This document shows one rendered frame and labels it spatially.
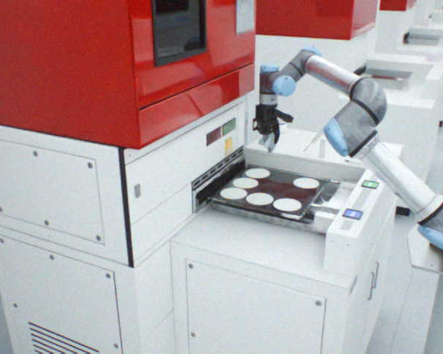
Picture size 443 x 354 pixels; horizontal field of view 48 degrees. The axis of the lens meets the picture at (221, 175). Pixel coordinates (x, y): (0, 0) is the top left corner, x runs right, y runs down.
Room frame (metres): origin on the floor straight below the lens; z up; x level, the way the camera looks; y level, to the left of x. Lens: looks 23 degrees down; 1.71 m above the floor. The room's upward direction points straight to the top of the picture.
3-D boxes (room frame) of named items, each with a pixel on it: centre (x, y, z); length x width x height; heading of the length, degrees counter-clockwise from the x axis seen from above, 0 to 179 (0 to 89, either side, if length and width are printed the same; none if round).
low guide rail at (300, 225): (1.64, -0.19, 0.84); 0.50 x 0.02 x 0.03; 63
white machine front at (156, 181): (1.71, 0.09, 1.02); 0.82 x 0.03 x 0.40; 153
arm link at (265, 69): (1.94, -0.19, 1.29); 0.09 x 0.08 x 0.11; 20
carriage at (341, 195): (1.67, -0.44, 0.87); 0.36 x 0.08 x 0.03; 153
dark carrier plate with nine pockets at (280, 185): (1.78, -0.19, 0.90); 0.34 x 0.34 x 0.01; 63
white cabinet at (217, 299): (1.80, -0.32, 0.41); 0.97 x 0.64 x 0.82; 153
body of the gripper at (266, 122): (1.94, -0.18, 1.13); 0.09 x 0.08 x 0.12; 122
